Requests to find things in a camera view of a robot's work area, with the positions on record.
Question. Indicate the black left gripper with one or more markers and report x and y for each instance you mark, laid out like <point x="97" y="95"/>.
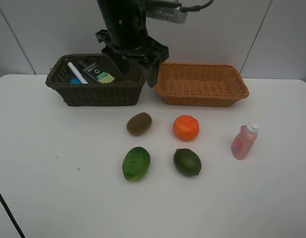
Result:
<point x="147" y="47"/>

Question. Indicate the orange tangerine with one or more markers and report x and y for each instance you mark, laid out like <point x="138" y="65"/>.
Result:
<point x="186" y="128"/>

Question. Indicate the blue eraser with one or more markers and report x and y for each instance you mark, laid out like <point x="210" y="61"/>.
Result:
<point x="74" y="81"/>

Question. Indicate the dark green avocado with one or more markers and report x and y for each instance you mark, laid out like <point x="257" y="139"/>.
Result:
<point x="187" y="162"/>

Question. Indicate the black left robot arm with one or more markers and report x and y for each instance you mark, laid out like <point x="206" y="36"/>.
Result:
<point x="125" y="18"/>

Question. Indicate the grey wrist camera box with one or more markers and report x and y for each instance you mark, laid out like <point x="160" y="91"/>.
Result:
<point x="169" y="11"/>

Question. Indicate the dark brown wicker basket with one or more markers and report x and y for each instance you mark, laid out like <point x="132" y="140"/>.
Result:
<point x="123" y="91"/>

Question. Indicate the light green mango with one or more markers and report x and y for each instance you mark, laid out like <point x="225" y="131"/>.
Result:
<point x="136" y="164"/>

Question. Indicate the tan wicker basket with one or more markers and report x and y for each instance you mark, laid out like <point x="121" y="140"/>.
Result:
<point x="193" y="84"/>

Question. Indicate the brown kiwi fruit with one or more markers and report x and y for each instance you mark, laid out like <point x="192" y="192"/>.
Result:
<point x="139" y="124"/>

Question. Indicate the black rectangular bottle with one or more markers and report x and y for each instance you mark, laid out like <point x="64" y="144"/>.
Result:
<point x="94" y="73"/>

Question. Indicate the white marker pink cap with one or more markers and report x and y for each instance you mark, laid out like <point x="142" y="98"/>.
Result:
<point x="77" y="73"/>

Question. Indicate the pink bottle white cap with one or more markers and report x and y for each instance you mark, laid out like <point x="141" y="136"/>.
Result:
<point x="244" y="140"/>

